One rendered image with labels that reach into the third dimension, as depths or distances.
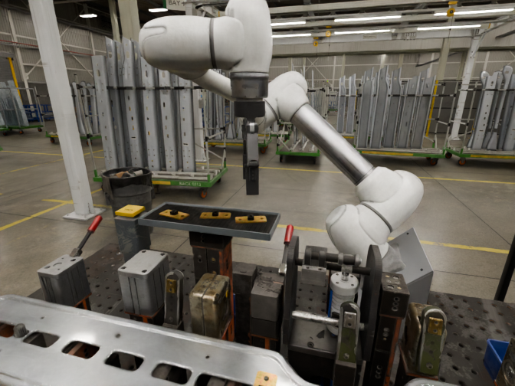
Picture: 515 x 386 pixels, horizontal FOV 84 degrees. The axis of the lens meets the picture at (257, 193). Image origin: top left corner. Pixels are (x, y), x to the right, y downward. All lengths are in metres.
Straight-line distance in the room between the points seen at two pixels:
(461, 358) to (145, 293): 0.97
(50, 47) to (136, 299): 3.57
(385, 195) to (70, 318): 1.00
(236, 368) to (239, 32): 0.66
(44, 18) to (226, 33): 3.53
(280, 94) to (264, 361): 0.92
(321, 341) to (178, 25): 0.74
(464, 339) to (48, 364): 1.19
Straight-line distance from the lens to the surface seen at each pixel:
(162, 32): 0.70
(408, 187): 1.15
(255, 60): 0.67
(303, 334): 0.74
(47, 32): 4.10
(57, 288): 0.92
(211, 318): 0.68
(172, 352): 0.67
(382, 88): 7.32
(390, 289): 0.65
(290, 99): 1.19
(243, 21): 0.68
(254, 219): 0.78
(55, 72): 4.06
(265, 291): 0.66
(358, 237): 1.08
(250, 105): 0.68
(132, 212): 0.91
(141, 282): 0.72
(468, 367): 1.20
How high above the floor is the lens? 1.48
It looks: 19 degrees down
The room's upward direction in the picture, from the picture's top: straight up
